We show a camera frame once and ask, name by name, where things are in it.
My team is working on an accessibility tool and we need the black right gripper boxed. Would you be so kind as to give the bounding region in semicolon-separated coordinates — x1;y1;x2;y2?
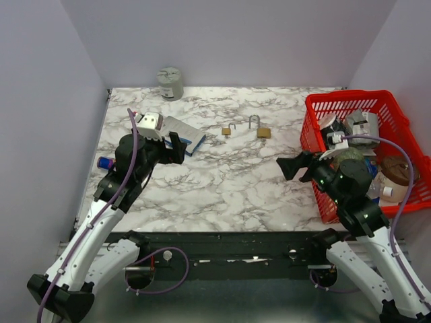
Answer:
277;147;345;205

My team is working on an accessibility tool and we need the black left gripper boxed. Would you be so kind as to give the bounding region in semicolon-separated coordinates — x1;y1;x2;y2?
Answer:
132;127;187;182

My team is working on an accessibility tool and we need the large brass padlock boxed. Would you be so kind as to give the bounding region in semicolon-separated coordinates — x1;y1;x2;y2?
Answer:
248;114;271;139

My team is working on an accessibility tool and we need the small brass padlock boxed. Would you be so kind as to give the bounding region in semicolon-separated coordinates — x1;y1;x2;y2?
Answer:
222;123;236;136

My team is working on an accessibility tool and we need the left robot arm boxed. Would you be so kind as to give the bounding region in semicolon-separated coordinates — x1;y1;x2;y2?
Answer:
27;131;187;322

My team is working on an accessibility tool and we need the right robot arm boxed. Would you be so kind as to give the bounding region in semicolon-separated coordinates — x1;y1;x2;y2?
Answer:
276;151;430;322

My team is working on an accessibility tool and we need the blue razor package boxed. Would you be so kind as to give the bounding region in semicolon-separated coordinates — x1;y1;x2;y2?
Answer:
160;116;206;157

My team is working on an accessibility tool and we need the green round melon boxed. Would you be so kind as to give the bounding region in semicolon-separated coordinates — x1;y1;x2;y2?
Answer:
331;147;365;170

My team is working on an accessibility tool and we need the grey cylindrical canister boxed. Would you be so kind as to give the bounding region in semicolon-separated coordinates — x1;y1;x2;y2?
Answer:
156;67;184;101

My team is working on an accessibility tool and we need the red bull can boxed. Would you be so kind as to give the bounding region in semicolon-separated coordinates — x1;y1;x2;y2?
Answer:
96;156;115;170

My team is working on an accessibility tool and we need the blue snack packet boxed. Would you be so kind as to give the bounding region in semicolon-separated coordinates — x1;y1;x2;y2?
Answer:
364;157;378;178

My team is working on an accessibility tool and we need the grey white pouch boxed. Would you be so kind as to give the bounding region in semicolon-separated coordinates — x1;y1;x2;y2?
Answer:
344;110;379;149

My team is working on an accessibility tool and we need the clear plastic water bottle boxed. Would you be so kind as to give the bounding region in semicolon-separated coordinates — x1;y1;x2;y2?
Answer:
366;180;393;200

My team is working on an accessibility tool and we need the brown lid white jar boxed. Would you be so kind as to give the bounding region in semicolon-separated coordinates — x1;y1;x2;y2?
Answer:
376;155;420;203

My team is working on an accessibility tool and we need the red plastic basket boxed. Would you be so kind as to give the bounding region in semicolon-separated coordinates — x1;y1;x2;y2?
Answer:
300;90;430;214

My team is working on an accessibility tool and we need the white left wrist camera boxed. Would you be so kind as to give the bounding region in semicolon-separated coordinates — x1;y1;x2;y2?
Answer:
135;112;164;141

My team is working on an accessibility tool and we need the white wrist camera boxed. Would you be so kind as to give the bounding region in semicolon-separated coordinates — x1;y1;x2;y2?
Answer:
135;112;164;141
319;131;349;160

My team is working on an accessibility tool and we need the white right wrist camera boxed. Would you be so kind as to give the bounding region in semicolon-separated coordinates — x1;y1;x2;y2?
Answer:
319;131;349;160

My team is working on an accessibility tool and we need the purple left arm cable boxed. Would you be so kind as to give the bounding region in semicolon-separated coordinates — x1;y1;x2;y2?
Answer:
36;108;190;323

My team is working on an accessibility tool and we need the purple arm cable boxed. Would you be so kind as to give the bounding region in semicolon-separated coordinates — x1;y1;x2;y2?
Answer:
309;134;428;303
36;108;190;323

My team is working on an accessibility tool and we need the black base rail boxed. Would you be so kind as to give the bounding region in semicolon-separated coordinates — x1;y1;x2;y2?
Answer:
107;231;338;287

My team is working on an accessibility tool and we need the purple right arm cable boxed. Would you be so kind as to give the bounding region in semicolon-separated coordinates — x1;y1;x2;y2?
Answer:
309;134;428;303

